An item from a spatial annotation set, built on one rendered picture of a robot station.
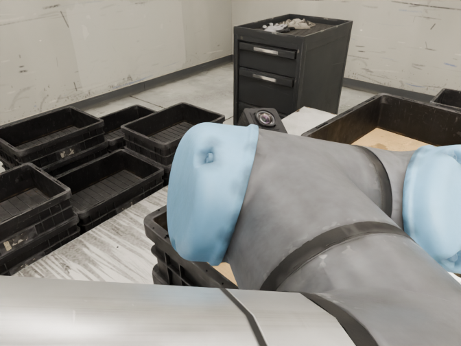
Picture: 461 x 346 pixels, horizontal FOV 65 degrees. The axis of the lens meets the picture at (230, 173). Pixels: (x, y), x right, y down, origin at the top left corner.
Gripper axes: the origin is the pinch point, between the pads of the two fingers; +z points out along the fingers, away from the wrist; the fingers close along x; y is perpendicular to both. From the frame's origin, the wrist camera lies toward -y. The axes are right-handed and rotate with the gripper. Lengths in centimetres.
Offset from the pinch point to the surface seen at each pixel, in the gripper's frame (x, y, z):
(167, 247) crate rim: -9.2, 6.7, 2.4
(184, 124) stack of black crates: 36, -36, 133
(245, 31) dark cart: 74, -85, 126
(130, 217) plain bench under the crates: -8.1, 4.1, 46.0
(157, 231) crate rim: -10.0, 4.5, 4.3
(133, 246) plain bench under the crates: -9.3, 10.2, 37.2
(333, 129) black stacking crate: 37.6, -11.4, 20.8
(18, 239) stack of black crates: -37, 8, 81
